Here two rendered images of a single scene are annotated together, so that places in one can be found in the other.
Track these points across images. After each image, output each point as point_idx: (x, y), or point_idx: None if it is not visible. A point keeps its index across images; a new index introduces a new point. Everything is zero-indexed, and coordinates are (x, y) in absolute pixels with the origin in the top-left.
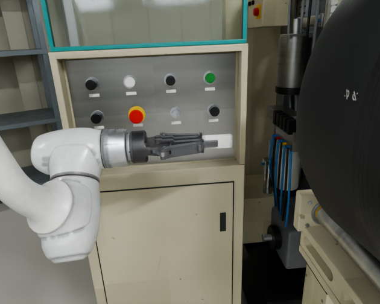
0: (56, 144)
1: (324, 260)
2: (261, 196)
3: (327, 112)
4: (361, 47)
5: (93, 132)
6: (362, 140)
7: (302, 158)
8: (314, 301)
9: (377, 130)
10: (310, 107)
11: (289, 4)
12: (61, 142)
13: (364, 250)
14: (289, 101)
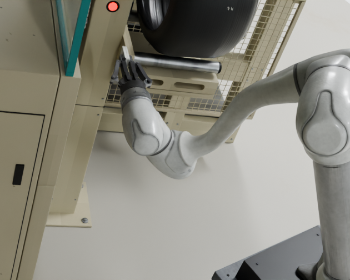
0: (160, 124)
1: (154, 79)
2: None
3: (216, 15)
4: None
5: (147, 102)
6: (235, 21)
7: (190, 36)
8: (86, 122)
9: (242, 18)
10: (205, 15)
11: None
12: (159, 120)
13: (174, 59)
14: None
